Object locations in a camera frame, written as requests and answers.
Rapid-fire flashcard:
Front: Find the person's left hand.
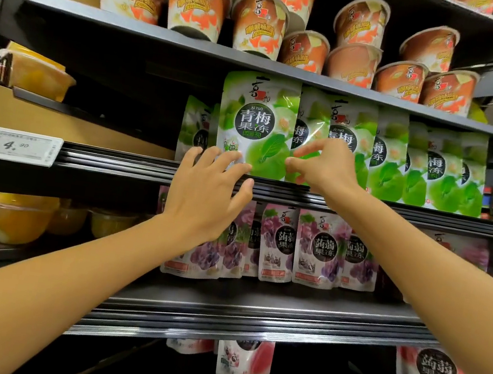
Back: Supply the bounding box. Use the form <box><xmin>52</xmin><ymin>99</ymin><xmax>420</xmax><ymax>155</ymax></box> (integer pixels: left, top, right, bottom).
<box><xmin>156</xmin><ymin>141</ymin><xmax>260</xmax><ymax>260</ymax></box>

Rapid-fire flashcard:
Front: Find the person's right hand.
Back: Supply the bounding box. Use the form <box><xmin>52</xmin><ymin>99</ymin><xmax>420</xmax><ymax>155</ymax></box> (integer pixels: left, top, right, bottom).
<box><xmin>280</xmin><ymin>131</ymin><xmax>370</xmax><ymax>210</ymax></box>

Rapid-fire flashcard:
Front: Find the row of purple jelly packs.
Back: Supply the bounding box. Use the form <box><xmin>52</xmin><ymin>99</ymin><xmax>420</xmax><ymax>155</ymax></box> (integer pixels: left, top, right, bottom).
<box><xmin>147</xmin><ymin>186</ymin><xmax>493</xmax><ymax>320</ymax></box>

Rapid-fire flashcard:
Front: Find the row of green plum pouches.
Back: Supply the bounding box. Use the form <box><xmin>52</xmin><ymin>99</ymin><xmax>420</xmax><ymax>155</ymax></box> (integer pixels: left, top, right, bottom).
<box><xmin>171</xmin><ymin>62</ymin><xmax>493</xmax><ymax>219</ymax></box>

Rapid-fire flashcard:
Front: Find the black low shelf rack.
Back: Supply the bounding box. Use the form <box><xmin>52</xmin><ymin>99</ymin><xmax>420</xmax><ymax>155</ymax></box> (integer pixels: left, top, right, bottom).
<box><xmin>0</xmin><ymin>0</ymin><xmax>493</xmax><ymax>374</ymax></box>

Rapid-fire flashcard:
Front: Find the row of orange jelly tubs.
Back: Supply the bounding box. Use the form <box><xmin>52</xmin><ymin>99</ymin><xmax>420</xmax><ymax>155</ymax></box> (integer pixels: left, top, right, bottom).
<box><xmin>84</xmin><ymin>0</ymin><xmax>493</xmax><ymax>120</ymax></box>

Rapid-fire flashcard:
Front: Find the person's left forearm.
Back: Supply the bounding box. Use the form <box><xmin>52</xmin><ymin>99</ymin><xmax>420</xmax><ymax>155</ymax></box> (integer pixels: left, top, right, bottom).
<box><xmin>0</xmin><ymin>193</ymin><xmax>197</xmax><ymax>374</ymax></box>

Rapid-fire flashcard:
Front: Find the person's right forearm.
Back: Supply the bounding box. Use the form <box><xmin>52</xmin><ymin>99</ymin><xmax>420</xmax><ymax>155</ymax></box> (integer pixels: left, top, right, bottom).
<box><xmin>298</xmin><ymin>182</ymin><xmax>493</xmax><ymax>374</ymax></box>

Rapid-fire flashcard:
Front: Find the row of yellow jelly cups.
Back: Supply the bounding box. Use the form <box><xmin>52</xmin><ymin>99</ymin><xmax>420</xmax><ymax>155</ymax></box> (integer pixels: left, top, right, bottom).
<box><xmin>0</xmin><ymin>190</ymin><xmax>141</xmax><ymax>263</ymax></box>

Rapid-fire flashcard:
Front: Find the yellow green pack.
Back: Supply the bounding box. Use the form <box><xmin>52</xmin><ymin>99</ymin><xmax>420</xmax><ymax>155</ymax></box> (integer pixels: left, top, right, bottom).
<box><xmin>467</xmin><ymin>101</ymin><xmax>492</xmax><ymax>125</ymax></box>

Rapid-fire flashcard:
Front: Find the white price tag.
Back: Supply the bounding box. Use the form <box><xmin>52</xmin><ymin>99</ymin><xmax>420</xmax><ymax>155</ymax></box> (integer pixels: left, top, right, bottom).
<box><xmin>0</xmin><ymin>127</ymin><xmax>66</xmax><ymax>169</ymax></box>

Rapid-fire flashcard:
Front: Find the yellow packet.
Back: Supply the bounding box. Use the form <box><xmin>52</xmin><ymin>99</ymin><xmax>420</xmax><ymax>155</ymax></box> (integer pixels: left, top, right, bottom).
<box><xmin>0</xmin><ymin>40</ymin><xmax>81</xmax><ymax>105</ymax></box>

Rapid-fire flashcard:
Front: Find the black wire divider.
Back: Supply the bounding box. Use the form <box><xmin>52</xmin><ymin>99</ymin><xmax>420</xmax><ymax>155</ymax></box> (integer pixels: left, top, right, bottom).
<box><xmin>0</xmin><ymin>52</ymin><xmax>15</xmax><ymax>88</ymax></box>

